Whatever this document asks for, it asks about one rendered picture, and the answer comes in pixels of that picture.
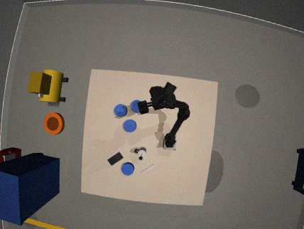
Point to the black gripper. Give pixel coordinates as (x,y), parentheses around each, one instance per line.
(168,101)

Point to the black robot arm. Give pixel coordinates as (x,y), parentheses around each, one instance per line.
(183,114)

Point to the blue disc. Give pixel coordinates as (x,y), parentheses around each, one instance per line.
(120,110)
(134,106)
(127,169)
(129,125)

